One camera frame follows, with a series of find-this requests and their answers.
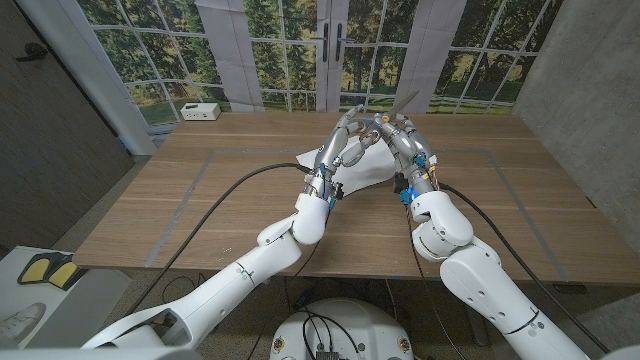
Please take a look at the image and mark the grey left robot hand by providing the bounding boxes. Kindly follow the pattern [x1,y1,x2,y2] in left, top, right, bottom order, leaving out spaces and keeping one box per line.
[301,103,380,202]

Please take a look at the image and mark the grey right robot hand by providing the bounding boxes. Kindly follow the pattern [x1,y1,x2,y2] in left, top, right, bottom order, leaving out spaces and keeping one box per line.
[372,113,441,199]

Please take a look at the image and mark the grey orange handled scissors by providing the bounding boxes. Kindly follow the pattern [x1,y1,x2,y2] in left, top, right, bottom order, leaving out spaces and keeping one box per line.
[355,89,421,150]

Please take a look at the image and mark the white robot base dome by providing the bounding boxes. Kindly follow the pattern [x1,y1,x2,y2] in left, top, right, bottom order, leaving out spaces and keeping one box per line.
[269,298,415,360]

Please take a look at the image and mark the large white paper sheet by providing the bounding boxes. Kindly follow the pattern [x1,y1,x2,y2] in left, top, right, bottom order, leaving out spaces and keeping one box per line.
[319,135,402,197]

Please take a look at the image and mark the printed window forest backdrop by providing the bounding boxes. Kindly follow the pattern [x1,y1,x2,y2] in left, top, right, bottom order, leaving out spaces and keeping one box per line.
[14,0,566,156]

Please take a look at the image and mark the white power strip box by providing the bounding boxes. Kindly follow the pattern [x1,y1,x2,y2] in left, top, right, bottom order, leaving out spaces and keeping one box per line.
[180,102,222,122]

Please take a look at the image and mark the grey table leg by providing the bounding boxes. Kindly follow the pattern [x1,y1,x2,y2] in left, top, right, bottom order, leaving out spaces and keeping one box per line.
[464,304,490,347]

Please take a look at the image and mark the yellow black foot pedal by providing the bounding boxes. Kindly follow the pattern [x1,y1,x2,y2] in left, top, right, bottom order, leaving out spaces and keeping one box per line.
[17,251,80,291]

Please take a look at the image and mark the white sneaker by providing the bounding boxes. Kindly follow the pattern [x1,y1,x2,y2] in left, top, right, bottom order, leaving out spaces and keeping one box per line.
[0,301,47,346]

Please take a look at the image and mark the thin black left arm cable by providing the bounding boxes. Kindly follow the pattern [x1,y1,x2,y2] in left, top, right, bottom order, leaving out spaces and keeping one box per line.
[244,204,331,360]

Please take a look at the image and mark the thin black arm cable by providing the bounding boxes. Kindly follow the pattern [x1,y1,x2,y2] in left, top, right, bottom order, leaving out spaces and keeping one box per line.
[244,204,331,360]
[404,203,466,360]

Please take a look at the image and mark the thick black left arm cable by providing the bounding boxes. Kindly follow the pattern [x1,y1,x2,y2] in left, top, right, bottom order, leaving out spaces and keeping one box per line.
[127,162,314,316]

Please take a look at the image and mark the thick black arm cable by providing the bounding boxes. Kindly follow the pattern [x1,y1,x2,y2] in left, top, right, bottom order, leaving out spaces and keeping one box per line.
[127,162,314,316]
[439,182,611,354]

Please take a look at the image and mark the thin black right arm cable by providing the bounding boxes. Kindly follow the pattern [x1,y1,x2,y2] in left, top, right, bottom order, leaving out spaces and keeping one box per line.
[404,203,466,360]

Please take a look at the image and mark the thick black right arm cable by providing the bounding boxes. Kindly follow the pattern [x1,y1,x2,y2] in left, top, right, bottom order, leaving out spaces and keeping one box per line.
[439,182,611,354]

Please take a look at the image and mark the black door handle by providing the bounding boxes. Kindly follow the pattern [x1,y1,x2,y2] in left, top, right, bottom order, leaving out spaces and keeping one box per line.
[15,42,50,63]

